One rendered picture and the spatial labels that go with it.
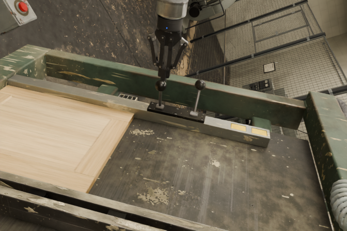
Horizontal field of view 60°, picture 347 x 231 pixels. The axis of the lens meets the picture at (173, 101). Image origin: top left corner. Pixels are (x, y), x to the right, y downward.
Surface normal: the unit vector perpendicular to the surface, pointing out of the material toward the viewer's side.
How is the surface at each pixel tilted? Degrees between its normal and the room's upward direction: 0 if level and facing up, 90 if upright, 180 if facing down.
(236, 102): 90
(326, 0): 90
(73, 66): 90
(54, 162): 59
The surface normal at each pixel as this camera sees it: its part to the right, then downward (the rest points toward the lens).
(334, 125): 0.12, -0.84
